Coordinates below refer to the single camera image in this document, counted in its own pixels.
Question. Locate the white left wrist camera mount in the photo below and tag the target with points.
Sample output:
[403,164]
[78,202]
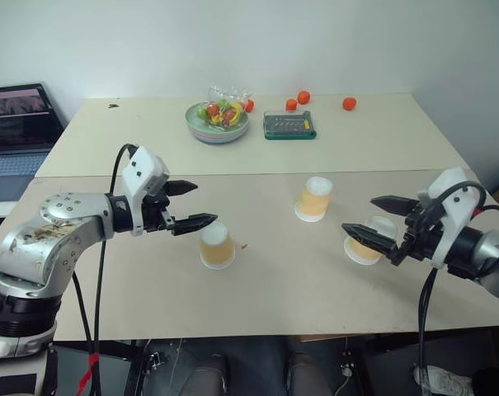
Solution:
[144,167]

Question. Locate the black metal stand leg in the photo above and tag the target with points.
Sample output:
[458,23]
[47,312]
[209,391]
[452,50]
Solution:
[144,363]

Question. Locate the red tape strip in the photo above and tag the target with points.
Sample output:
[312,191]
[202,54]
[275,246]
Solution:
[90,367]

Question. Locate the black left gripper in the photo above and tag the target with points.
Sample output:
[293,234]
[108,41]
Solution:
[154,214]

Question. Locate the clear plastic wrap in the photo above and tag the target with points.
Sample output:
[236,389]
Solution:
[228,92]

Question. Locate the open grey laptop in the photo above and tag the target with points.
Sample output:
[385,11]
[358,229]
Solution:
[14,123]

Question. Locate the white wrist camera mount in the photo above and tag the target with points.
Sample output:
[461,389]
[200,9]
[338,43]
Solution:
[455,214]
[144,167]

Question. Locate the green toy fruit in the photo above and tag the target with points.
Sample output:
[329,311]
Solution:
[201,112]

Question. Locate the white power plug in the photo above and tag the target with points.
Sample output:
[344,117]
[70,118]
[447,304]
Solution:
[346,365]

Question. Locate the white shoe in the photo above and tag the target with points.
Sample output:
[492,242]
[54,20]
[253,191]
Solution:
[443,379]

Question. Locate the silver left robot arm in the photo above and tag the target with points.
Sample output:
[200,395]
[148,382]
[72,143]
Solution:
[34,243]

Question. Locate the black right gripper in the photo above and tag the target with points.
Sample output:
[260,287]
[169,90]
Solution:
[422,235]

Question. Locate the orange toy fruit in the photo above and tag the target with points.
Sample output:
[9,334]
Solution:
[349,104]
[291,105]
[249,105]
[304,97]

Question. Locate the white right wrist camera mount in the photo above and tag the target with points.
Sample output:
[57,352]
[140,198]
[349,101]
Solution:
[455,214]

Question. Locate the orange paper cup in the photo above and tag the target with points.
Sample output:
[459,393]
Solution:
[313,202]
[362,253]
[218,251]

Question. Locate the red toy fruit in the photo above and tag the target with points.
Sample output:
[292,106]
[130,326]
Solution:
[212,109]

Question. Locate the green bowl of fruit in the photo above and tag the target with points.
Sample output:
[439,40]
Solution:
[195,121]

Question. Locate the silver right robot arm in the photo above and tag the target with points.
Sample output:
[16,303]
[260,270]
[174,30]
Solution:
[492,247]

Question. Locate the green screwdriver bit case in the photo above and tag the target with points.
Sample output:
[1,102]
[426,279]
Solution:
[289,124]

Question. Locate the small dark scrap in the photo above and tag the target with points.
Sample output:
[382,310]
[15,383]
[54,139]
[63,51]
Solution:
[113,105]

